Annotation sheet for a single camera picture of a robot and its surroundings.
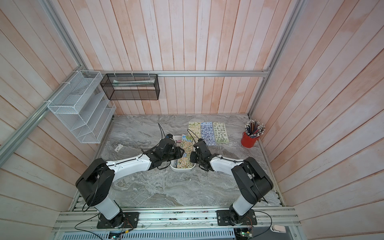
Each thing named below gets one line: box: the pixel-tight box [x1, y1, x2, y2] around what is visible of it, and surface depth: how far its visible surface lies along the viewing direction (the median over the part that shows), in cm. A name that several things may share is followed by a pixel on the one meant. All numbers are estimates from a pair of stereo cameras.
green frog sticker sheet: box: [213, 121, 229, 144], surface depth 113 cm
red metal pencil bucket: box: [241, 131, 259, 148], surface depth 102 cm
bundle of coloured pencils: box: [244, 119, 266, 138], surface depth 93 cm
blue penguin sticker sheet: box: [200, 121, 216, 146], surface depth 113 cm
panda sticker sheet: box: [176, 134, 194, 169], surface depth 94 cm
